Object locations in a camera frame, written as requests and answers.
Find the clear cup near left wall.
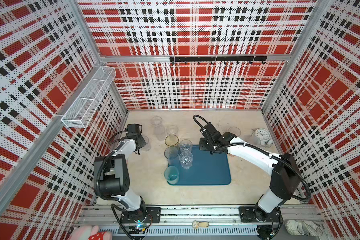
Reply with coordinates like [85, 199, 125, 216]
[141, 135, 152, 152]

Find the yellow transparent plastic cup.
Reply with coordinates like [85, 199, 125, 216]
[165, 135, 179, 147]

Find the white crumpled cloth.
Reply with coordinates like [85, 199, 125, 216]
[285, 220, 324, 237]

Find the pink plush toy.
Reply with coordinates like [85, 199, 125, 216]
[68, 226, 113, 240]

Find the clear cup beside frosted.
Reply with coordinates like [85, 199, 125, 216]
[166, 125, 179, 135]

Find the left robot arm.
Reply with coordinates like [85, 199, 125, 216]
[94, 124, 148, 223]

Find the clear faceted cup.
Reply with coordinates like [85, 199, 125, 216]
[179, 151, 194, 170]
[179, 139, 193, 153]

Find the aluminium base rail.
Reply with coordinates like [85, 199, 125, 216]
[78, 204, 325, 240]

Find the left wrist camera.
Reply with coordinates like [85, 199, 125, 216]
[126, 124, 143, 135]

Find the clear cup back left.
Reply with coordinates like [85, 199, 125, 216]
[151, 116, 163, 126]

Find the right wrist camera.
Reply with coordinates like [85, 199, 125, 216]
[201, 123, 221, 142]

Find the small beige wooden object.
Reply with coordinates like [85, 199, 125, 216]
[192, 221, 210, 230]

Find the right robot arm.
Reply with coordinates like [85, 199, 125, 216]
[193, 115, 312, 223]

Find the white wire mesh basket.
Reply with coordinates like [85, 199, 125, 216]
[62, 66, 116, 129]

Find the black hook rail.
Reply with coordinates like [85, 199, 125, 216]
[169, 56, 268, 63]

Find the blue frosted plastic cup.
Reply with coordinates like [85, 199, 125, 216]
[164, 146, 179, 166]

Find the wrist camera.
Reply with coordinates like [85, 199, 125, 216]
[126, 124, 143, 135]
[201, 123, 221, 142]

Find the teal plastic tray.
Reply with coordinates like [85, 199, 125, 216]
[169, 145, 232, 186]

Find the white analog alarm clock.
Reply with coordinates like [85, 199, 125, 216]
[252, 128, 273, 147]

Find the frosted clear plastic cup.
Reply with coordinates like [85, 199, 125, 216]
[154, 124, 166, 141]

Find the green textured plastic cup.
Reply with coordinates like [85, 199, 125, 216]
[164, 166, 180, 185]

